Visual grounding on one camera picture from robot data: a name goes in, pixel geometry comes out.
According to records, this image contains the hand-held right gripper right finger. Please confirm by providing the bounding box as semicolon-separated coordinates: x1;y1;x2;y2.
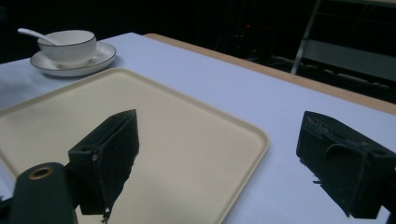
295;110;396;219

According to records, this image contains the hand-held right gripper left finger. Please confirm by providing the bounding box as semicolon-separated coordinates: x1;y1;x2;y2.
67;108;140;224

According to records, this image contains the beige plastic tray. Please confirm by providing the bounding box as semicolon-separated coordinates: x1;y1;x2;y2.
0;67;271;224

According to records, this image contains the white saucer with dark rim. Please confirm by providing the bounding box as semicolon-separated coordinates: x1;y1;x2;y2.
29;41;118;77

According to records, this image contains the grey metal stand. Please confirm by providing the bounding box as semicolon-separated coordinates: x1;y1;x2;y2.
290;0;396;82

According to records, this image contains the white bowl with dark rim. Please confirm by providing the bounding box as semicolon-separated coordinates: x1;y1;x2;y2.
36;29;97;66

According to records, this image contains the white ceramic spoon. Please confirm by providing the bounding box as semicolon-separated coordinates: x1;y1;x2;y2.
17;27;63;47

